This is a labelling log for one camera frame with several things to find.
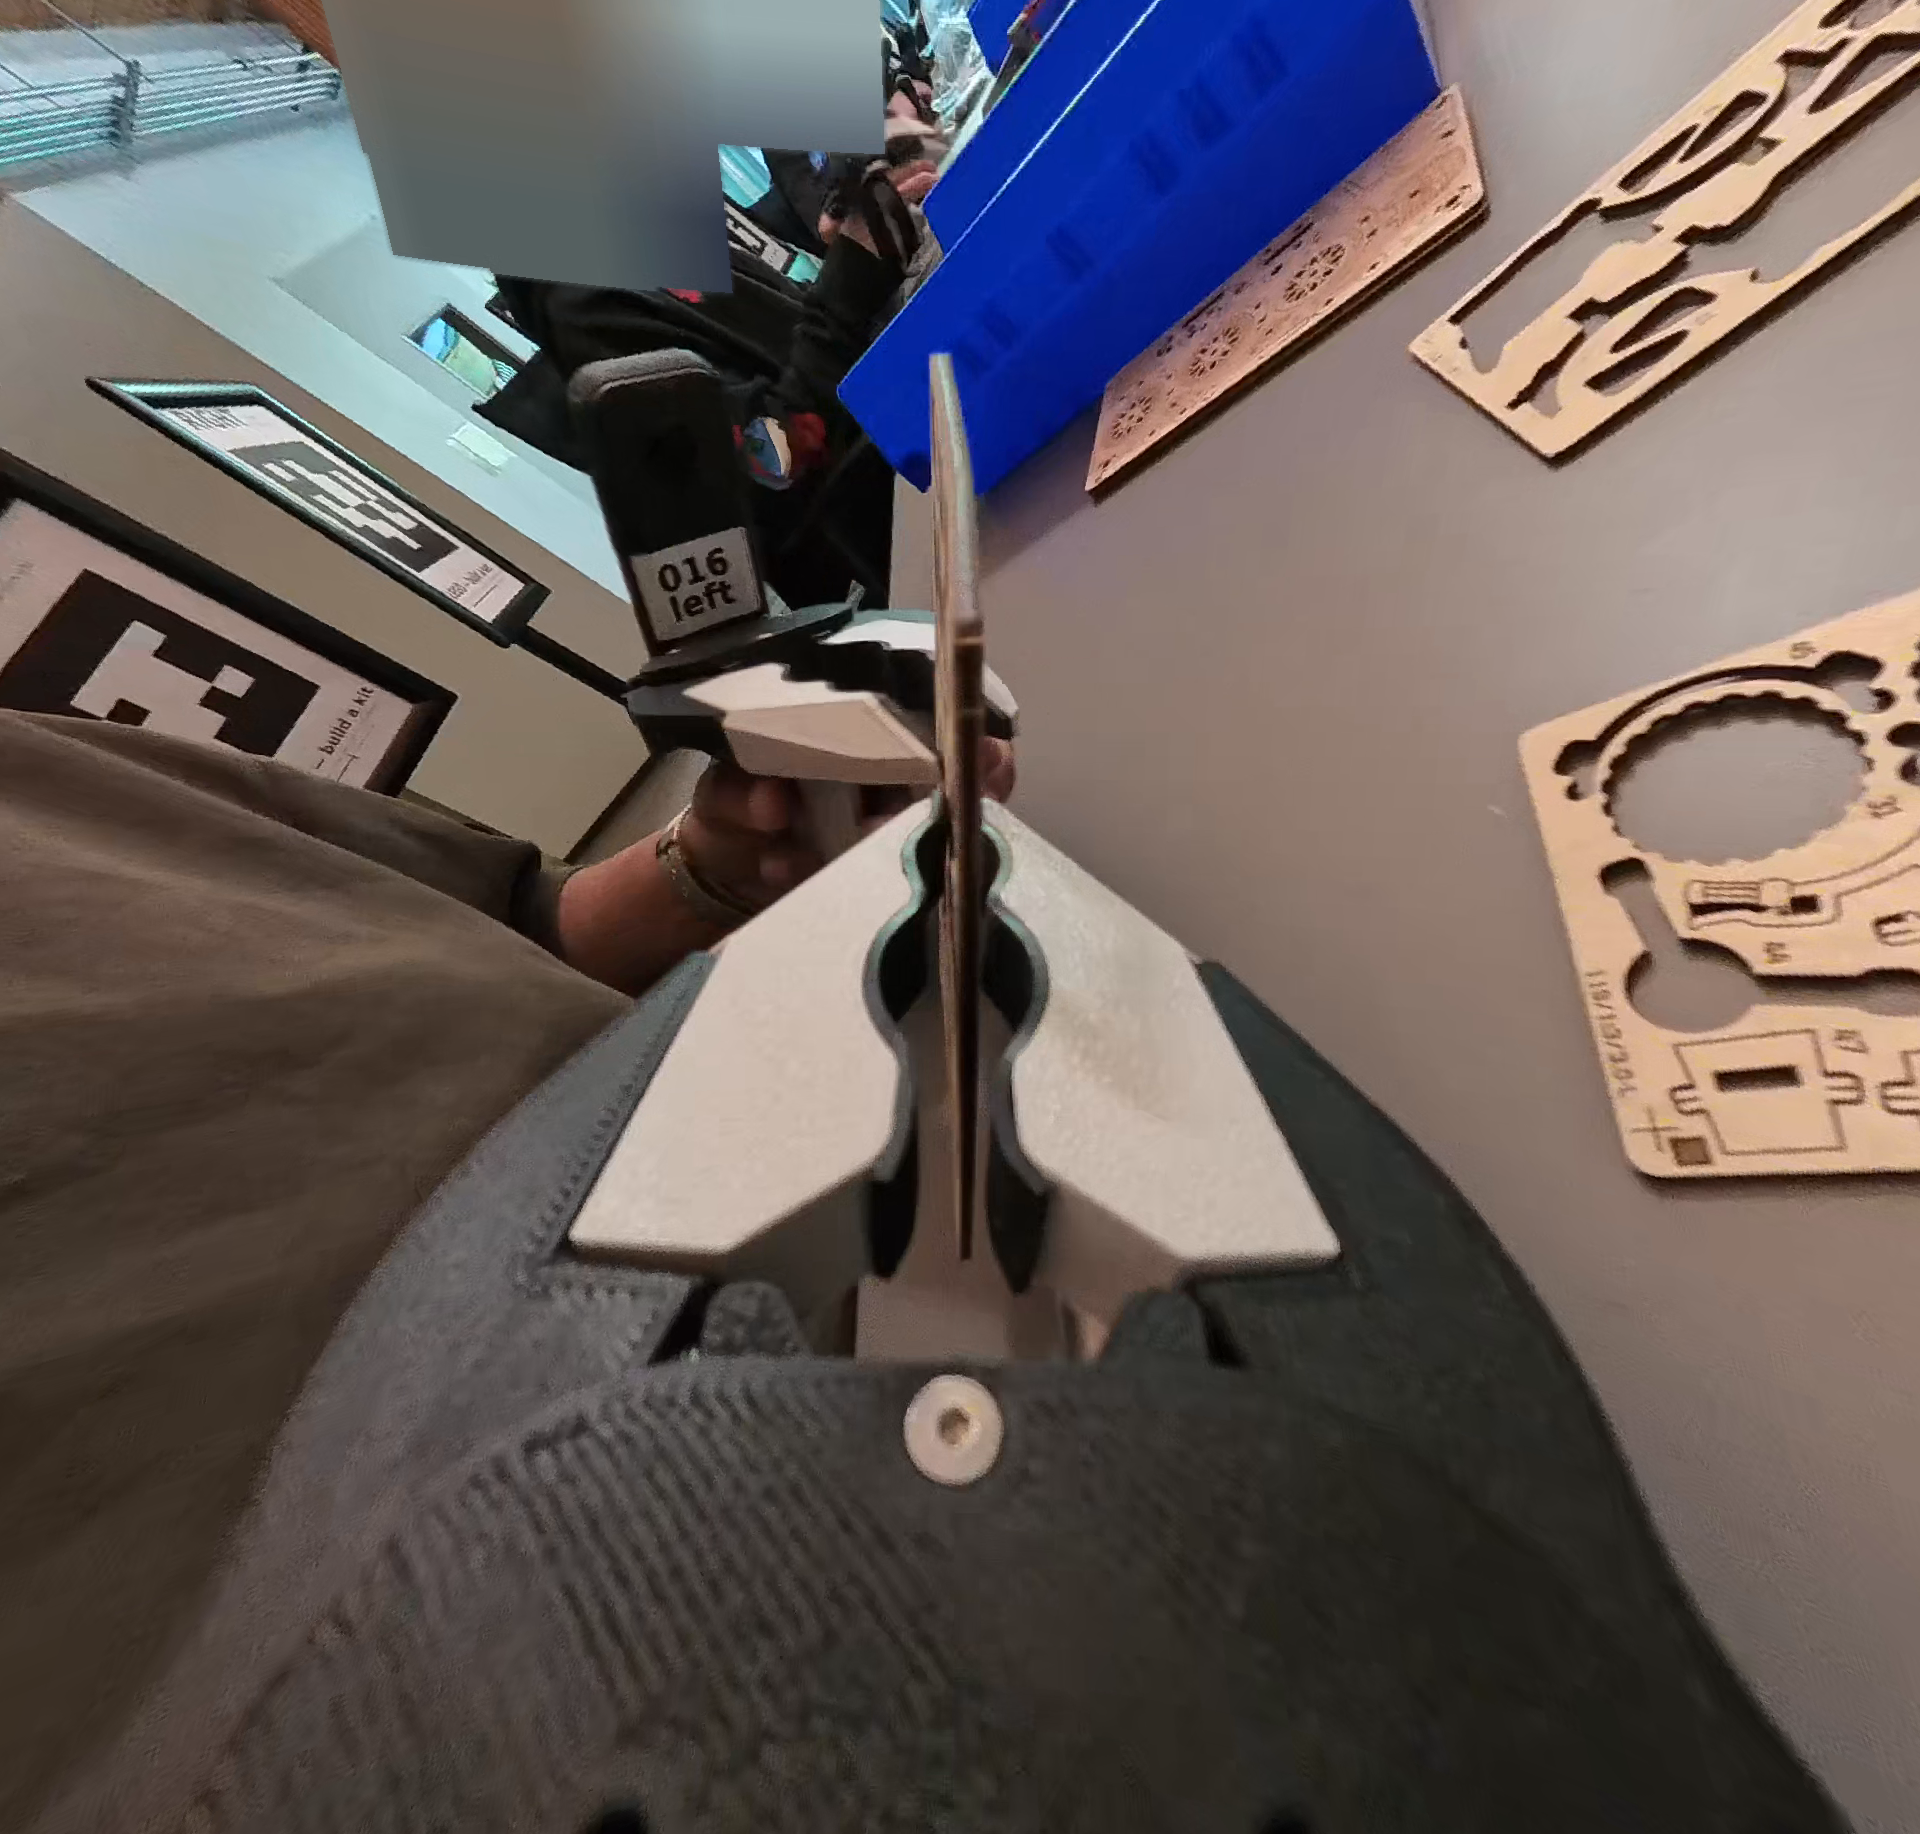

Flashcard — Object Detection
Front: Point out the metal railing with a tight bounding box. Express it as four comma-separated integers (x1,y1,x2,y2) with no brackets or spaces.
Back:
0,45,351,174

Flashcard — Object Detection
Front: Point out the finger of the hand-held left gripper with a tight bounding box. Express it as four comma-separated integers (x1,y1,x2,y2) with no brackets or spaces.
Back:
718,661,961,875
780,611,1026,738

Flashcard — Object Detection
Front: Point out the person's clothing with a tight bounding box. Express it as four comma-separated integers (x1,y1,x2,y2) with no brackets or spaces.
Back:
0,709,649,1834

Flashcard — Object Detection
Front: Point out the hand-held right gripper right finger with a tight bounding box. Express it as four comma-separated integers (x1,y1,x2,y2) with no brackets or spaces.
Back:
979,798,1342,1314

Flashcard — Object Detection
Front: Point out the wooden sheet with triangular cutouts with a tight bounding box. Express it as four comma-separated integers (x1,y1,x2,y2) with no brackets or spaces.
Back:
1410,0,1920,457

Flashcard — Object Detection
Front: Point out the wooden sheet with rectangular cutouts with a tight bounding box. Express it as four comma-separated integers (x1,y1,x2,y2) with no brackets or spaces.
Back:
926,352,995,1260

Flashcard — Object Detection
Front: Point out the framed black-white pattern poster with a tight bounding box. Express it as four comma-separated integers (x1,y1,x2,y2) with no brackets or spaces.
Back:
86,376,552,648
0,450,459,801

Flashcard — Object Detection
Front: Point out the large blue plastic bin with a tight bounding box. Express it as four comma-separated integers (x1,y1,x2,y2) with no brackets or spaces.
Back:
836,0,1446,493

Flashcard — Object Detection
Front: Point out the person's left forearm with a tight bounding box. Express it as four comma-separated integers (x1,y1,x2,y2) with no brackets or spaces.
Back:
546,856,721,999

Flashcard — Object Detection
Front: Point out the stack of wooden wheel sheets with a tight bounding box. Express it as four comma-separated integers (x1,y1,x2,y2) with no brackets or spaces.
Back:
1085,84,1491,497

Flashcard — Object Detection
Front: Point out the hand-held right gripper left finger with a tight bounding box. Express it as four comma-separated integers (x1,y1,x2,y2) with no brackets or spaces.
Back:
568,795,948,1319

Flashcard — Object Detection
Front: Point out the person's left hand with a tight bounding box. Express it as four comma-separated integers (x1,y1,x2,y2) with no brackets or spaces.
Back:
694,768,841,952

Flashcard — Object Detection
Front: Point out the wooden sheet with gear holes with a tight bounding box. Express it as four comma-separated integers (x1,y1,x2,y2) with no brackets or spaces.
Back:
1520,597,1920,1180

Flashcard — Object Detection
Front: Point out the wrist bracelet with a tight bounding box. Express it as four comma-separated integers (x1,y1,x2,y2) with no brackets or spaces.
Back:
655,808,755,933

